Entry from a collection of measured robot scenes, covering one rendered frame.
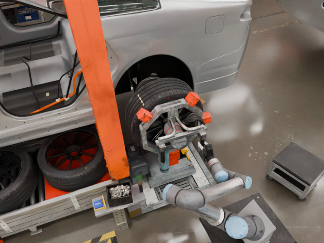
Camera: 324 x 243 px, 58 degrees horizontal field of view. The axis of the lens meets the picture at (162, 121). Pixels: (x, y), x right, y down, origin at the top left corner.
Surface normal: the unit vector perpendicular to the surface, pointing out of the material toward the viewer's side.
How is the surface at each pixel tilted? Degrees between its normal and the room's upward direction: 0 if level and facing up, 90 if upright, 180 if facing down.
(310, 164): 0
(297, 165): 0
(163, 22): 81
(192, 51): 90
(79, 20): 90
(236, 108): 0
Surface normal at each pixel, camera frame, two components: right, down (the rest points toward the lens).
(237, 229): -0.64, -0.23
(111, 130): 0.35, 0.64
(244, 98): -0.04, -0.72
